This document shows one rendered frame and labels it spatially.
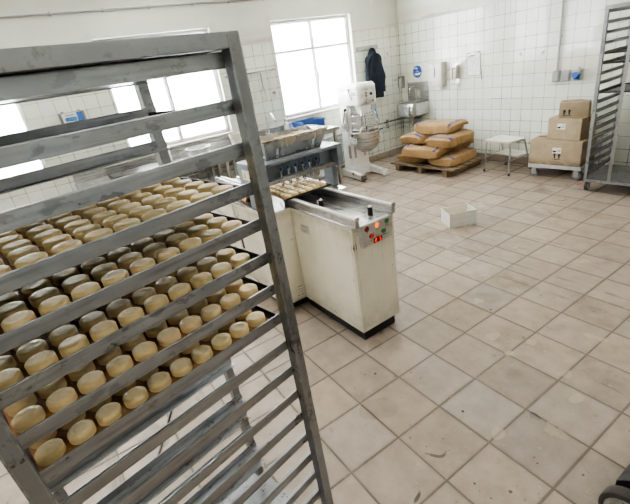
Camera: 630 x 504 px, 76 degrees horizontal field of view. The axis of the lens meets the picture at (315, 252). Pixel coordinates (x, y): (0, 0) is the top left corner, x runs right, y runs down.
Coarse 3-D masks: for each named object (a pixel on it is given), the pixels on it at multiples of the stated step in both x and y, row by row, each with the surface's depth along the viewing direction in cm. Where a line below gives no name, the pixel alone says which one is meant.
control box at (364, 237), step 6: (384, 216) 247; (390, 216) 249; (366, 222) 243; (372, 222) 242; (378, 222) 244; (384, 222) 247; (390, 222) 250; (360, 228) 238; (372, 228) 243; (378, 228) 246; (390, 228) 252; (360, 234) 240; (366, 234) 241; (378, 234) 247; (384, 234) 250; (390, 234) 253; (360, 240) 242; (366, 240) 243; (372, 240) 246; (378, 240) 248; (360, 246) 245; (366, 246) 244
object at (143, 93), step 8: (136, 88) 112; (144, 88) 112; (144, 96) 113; (144, 104) 113; (152, 104) 115; (152, 136) 117; (160, 136) 118; (160, 152) 119; (160, 160) 120; (168, 160) 121; (232, 368) 155; (232, 392) 158; (248, 424) 167; (256, 472) 178
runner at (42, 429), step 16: (272, 288) 104; (240, 304) 98; (256, 304) 101; (224, 320) 95; (192, 336) 90; (160, 352) 85; (176, 352) 88; (144, 368) 83; (112, 384) 79; (128, 384) 81; (80, 400) 75; (96, 400) 77; (64, 416) 73; (32, 432) 70; (48, 432) 72
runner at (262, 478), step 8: (304, 432) 130; (296, 440) 128; (304, 440) 127; (288, 448) 126; (296, 448) 125; (280, 456) 124; (288, 456) 122; (272, 464) 122; (280, 464) 120; (264, 472) 120; (272, 472) 119; (256, 480) 115; (264, 480) 117; (248, 488) 113; (256, 488) 115; (240, 496) 111; (248, 496) 113
